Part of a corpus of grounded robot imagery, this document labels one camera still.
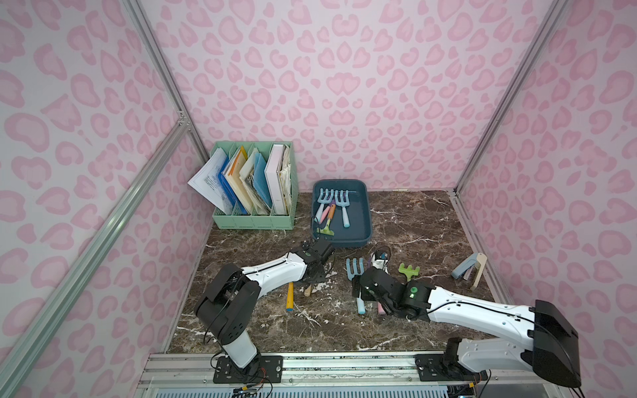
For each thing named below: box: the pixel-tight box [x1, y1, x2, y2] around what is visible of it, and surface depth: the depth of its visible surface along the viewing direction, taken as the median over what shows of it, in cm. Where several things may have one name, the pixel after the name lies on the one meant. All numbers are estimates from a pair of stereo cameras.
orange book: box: [223, 145, 253, 214], surface depth 99 cm
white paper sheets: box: [187, 147, 233, 215], surface depth 99 cm
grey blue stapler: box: [451, 252, 488, 291], surface depth 94 cm
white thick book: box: [264, 144, 287, 216], surface depth 100 cm
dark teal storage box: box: [311, 179, 373, 248], surface depth 112 cm
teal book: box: [252, 152, 273, 209], surface depth 97 cm
